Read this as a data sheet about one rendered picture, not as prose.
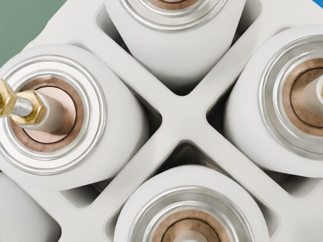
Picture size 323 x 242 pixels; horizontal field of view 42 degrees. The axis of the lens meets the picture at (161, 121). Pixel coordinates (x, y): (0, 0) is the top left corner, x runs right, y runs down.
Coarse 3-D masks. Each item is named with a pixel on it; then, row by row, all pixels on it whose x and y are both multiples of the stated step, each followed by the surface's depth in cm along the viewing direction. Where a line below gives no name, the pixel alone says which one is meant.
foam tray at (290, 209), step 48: (96, 0) 34; (288, 0) 33; (96, 48) 34; (240, 48) 33; (144, 96) 33; (192, 96) 33; (192, 144) 41; (48, 192) 33; (96, 192) 42; (288, 192) 37; (96, 240) 33; (288, 240) 31
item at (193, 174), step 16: (160, 176) 26; (176, 176) 26; (192, 176) 26; (208, 176) 26; (224, 176) 26; (144, 192) 26; (160, 192) 25; (224, 192) 25; (240, 192) 26; (128, 208) 26; (240, 208) 25; (256, 208) 26; (128, 224) 26; (256, 224) 25; (256, 240) 25
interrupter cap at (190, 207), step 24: (168, 192) 25; (192, 192) 25; (216, 192) 25; (144, 216) 25; (168, 216) 25; (192, 216) 25; (216, 216) 25; (240, 216) 25; (144, 240) 25; (168, 240) 25; (216, 240) 25; (240, 240) 25
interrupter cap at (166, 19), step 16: (128, 0) 26; (144, 0) 26; (160, 0) 26; (176, 0) 26; (192, 0) 26; (208, 0) 26; (224, 0) 26; (144, 16) 26; (160, 16) 26; (176, 16) 26; (192, 16) 26; (208, 16) 26; (160, 32) 26; (176, 32) 26
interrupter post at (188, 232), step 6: (180, 234) 25; (186, 234) 24; (192, 234) 24; (198, 234) 24; (174, 240) 25; (180, 240) 23; (186, 240) 22; (192, 240) 22; (198, 240) 23; (204, 240) 24
